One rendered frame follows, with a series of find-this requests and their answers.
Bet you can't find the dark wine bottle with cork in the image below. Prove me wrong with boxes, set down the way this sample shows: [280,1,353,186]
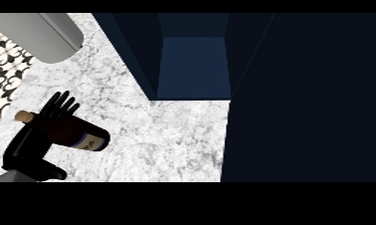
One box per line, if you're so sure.
[14,110,112,152]

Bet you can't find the dark navy cabinet door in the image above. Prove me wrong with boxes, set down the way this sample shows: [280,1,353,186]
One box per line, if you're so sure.
[219,13,376,183]

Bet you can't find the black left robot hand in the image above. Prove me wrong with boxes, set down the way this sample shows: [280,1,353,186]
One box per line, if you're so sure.
[0,90,81,182]

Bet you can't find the grey rounded appliance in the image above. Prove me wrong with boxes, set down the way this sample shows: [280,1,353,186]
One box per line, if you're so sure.
[0,13,86,65]

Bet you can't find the dark blue open cabinet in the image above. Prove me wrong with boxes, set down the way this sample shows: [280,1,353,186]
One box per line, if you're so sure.
[93,13,276,102]

